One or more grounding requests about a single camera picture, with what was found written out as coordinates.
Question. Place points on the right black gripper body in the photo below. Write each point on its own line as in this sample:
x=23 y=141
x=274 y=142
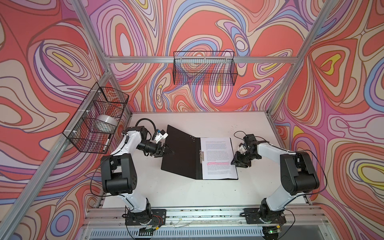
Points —
x=245 y=158

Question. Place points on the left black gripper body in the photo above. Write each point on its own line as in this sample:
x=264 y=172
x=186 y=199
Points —
x=150 y=148

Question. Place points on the white folder black inside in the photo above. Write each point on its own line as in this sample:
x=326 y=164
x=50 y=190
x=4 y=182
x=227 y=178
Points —
x=186 y=160

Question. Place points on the printed paper sheet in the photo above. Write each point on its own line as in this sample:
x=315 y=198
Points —
x=216 y=159

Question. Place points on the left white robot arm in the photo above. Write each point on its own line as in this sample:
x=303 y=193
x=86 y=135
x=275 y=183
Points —
x=119 y=175

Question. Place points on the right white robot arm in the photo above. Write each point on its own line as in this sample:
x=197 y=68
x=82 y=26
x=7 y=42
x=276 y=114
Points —
x=297 y=172

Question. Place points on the white marker pen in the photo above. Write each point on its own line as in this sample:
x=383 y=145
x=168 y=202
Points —
x=106 y=145

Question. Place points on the silver tape roll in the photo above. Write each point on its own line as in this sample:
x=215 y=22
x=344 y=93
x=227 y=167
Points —
x=105 y=124

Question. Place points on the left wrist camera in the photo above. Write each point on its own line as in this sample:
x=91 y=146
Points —
x=160 y=135

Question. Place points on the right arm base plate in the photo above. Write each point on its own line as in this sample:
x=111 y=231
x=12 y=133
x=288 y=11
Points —
x=257 y=216

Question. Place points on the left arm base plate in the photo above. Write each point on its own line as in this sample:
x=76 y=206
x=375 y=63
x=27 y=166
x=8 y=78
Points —
x=156 y=218

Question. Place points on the black wire basket left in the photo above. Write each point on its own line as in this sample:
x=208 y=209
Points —
x=81 y=132

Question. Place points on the black wire basket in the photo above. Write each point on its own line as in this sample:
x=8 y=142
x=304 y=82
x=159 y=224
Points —
x=81 y=132
x=207 y=68

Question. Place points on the black wire basket back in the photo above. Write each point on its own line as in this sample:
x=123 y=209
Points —
x=207 y=68

